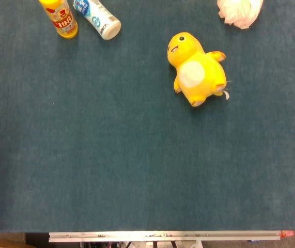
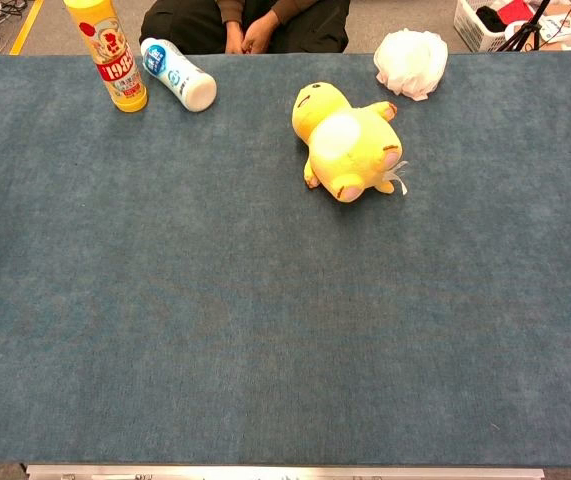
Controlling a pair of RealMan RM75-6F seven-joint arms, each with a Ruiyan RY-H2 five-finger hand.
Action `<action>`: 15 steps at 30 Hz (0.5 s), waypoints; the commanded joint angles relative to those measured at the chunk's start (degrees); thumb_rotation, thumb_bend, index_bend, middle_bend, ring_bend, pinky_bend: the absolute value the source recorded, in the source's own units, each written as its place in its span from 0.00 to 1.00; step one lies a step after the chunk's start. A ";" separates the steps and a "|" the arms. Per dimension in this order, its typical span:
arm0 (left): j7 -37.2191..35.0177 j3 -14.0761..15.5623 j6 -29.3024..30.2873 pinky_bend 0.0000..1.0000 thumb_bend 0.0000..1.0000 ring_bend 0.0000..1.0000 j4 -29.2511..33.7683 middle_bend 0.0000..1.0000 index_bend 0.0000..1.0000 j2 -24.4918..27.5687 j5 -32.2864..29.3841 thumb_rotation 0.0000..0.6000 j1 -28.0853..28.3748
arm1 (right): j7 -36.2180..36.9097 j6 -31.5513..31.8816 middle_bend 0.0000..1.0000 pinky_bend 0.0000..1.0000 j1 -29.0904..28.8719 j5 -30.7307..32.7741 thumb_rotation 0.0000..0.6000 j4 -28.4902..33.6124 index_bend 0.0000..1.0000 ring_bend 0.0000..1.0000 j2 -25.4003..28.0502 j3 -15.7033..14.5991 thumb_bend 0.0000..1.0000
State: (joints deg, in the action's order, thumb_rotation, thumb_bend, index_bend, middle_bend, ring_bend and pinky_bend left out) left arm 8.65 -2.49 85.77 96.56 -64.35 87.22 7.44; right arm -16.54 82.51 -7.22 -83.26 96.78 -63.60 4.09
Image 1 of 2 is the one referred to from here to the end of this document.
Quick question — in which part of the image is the yellow bottle with red label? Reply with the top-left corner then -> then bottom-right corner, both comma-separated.
39,0 -> 79,39

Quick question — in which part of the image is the teal table cloth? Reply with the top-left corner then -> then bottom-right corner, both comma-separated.
0,0 -> 295,234

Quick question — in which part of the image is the white bottle with blue label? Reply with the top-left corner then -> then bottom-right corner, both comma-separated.
73,0 -> 122,41

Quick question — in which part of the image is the yellow plush toy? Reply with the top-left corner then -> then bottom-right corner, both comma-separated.
167,32 -> 231,107

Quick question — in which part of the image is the white crumpled plastic bag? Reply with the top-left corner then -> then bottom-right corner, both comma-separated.
216,0 -> 264,30

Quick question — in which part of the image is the orange red tag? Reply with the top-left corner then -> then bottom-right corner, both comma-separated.
278,230 -> 295,239

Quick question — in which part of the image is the aluminium frame rail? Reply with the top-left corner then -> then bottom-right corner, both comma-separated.
48,229 -> 284,243

